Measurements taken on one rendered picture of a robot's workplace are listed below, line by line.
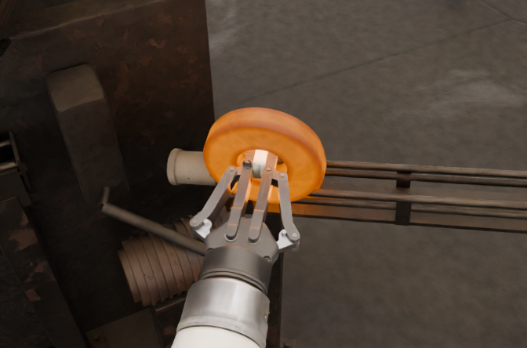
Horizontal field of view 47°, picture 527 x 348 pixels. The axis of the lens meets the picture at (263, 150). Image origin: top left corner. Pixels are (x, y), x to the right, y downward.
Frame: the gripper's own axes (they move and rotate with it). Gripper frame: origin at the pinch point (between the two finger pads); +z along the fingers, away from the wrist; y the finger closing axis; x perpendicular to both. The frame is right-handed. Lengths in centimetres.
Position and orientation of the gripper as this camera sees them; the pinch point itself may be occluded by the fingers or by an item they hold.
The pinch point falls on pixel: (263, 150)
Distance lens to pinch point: 77.0
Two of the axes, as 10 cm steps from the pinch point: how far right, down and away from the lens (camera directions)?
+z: 1.7, -7.5, 6.4
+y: 9.9, 1.2, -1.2
